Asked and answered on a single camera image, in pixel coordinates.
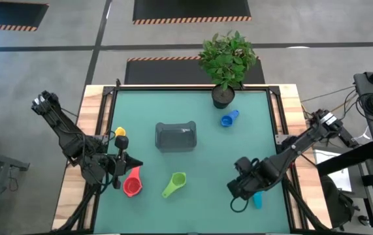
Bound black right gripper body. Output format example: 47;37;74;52
227;156;265;201

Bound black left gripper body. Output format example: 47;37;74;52
107;134;130;191

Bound red plastic measuring cup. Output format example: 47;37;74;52
122;166;144;198

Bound teal plastic measuring cup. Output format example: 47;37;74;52
253;191;264;210

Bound green plastic measuring cup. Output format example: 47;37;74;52
161;172;187;199

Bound grey plastic basket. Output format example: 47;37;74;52
155;121;198;153

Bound blue plastic measuring cup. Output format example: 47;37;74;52
220;109;240;128

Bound black hazard-striped floor mat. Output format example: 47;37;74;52
132;0;252;25
123;55;266;86
0;0;50;33

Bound black plant pot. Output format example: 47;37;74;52
211;84;236;110

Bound black bag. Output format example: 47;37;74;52
319;174;360;229

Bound white paper sheet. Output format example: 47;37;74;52
313;149;353;193

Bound black metal beam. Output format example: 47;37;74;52
316;140;373;178

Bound green leafy small tree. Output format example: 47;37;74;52
198;30;258;91

